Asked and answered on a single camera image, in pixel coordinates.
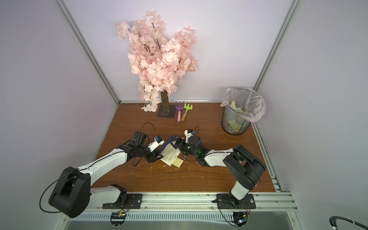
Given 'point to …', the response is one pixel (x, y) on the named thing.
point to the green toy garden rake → (188, 107)
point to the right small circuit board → (240, 218)
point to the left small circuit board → (117, 218)
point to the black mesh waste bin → (243, 119)
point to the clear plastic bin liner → (253, 105)
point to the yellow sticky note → (178, 162)
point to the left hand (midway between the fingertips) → (161, 152)
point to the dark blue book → (169, 152)
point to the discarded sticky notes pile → (235, 127)
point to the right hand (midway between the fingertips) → (173, 139)
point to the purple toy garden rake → (179, 108)
